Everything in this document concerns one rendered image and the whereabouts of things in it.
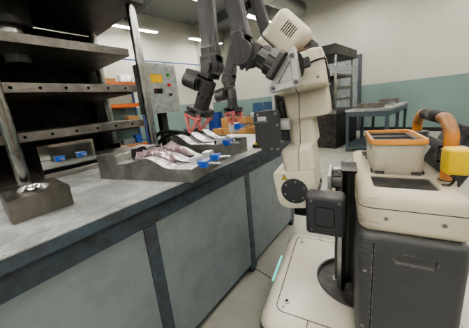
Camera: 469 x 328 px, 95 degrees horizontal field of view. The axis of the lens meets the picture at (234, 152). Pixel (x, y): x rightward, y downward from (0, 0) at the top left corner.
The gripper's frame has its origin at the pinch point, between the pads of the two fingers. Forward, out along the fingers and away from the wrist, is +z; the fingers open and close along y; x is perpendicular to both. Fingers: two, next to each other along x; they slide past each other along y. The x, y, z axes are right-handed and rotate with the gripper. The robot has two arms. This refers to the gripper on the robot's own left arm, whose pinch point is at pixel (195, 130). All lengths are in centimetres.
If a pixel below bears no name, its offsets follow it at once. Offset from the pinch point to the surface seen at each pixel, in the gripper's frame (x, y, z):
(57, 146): -80, 5, 46
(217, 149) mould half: 2.2, -22.4, 13.5
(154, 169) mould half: -8.1, 8.7, 20.5
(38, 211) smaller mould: -20, 42, 30
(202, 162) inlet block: 8.0, 1.0, 10.9
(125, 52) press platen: -98, -46, -9
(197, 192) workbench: 7.5, -3.4, 28.2
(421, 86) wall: 208, -627, -120
